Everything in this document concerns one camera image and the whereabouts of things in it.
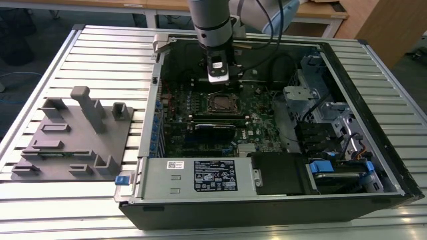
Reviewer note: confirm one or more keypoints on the wooden desk white frame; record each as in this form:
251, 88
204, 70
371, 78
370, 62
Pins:
83, 2
327, 13

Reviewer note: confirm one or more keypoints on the black RAM slot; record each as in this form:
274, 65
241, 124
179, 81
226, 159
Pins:
202, 87
216, 117

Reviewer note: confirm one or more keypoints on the black chair base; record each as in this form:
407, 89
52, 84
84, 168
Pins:
421, 55

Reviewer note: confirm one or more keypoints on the wooden cabinet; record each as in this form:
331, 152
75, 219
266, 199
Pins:
383, 25

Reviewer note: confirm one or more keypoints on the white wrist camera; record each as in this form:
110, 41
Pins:
218, 71

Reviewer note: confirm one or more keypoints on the black office chair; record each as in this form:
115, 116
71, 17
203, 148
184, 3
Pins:
16, 45

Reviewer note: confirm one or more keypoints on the silver metal drive cage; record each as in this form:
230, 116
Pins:
298, 96

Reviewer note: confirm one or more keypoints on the grey case latch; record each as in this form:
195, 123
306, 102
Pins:
159, 43

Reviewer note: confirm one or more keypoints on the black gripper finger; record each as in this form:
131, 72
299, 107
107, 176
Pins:
237, 88
229, 88

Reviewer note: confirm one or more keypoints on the blue case latch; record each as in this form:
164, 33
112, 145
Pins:
122, 181

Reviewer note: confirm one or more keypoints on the black PC case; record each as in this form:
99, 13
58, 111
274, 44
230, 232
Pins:
234, 216

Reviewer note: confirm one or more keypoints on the silver chipset heatsink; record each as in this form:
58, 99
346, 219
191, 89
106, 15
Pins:
247, 148

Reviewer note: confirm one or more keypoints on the silver power supply unit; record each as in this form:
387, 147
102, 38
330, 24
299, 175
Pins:
160, 183

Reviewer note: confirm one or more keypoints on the black graphics card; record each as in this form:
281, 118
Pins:
214, 133

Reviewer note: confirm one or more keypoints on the hard disk in blue carrier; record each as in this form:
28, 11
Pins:
322, 167

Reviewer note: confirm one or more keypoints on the black fan shroud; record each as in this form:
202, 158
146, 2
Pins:
281, 173

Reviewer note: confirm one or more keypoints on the grey parts rack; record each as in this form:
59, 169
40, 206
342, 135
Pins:
83, 140

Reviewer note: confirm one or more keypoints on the black plastic disk bay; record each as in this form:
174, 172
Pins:
317, 135

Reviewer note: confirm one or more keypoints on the green motherboard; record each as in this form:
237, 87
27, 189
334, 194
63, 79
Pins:
263, 138

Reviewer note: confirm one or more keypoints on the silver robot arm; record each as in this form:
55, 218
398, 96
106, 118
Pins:
214, 30

